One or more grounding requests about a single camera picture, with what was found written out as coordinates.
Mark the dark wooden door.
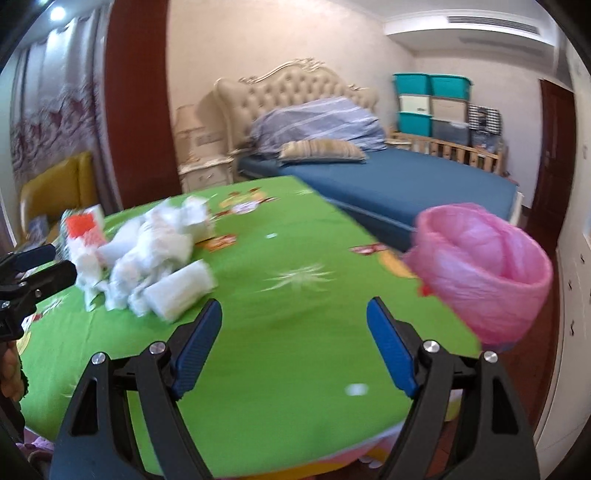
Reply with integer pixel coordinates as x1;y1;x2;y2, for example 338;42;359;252
526;80;576;252

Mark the wooden crib rail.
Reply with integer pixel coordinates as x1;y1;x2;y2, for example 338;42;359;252
386;131;506;176

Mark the dark wood door frame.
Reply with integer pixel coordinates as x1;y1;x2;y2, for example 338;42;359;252
103;1;181;209

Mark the teal storage box upper right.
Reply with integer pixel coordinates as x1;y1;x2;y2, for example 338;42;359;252
430;74;473;101

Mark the white storage box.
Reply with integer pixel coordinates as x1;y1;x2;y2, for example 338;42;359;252
399;94;431;115

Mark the teal storage box upper left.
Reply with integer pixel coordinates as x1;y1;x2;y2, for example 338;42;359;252
393;72;432;96

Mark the beige tufted headboard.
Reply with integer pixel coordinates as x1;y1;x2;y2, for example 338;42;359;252
213;58;379;154

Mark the grey clear storage box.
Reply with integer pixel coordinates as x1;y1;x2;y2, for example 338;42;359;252
432;119;471;146

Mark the teal storage box lower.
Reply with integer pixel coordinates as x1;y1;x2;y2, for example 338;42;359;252
398;111;432;137

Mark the white nightstand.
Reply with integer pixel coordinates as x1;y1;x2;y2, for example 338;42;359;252
178;155;235;193

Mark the houndstooth bag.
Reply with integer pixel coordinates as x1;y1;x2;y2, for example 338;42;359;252
468;103;502;135

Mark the white tissue pile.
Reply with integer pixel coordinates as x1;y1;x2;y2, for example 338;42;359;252
70;196;214;317

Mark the person's left hand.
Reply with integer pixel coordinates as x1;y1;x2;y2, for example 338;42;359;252
1;341;27;402

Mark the white wall cabinet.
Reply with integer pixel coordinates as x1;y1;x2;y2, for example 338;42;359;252
533;41;591;476

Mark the striped pillow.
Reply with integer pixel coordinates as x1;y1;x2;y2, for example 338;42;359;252
279;139;368;163

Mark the table lamp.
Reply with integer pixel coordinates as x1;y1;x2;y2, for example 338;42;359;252
173;104;205;164

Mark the lavender folded duvet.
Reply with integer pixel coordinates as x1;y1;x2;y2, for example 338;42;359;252
249;96;386;155

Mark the pink lined trash bin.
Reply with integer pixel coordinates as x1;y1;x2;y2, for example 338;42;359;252
404;203;553;347

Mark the orange white foam net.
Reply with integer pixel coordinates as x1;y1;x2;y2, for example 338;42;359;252
60;204;107;260

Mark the white foam sheet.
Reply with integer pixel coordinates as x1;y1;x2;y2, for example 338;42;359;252
142;260;216;323

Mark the green cartoon tablecloth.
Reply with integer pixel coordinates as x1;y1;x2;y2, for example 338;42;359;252
18;174;484;478

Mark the beige storage box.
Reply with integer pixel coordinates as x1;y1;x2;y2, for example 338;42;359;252
431;96;469;123

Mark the blue mattress bed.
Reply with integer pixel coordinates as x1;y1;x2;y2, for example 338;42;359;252
238;147;522;252

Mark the yellow leather armchair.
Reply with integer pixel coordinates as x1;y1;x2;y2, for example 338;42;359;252
20;151;99;238

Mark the teal storage box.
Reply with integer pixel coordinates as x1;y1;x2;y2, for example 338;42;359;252
393;72;432;96
430;74;473;101
398;111;432;137

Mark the lace curtain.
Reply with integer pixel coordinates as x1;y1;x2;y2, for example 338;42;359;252
10;4;119;213

